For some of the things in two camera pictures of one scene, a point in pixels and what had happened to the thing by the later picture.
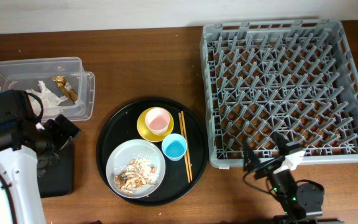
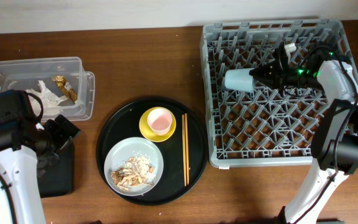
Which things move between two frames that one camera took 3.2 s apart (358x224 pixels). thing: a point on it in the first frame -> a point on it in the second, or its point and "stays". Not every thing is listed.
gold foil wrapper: [66, 88] stays
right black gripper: [252, 160] -> [273, 67]
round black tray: [151, 151] stays
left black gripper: [63, 131] stays
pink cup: [156, 120] stays
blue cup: [174, 146] -> [239, 79]
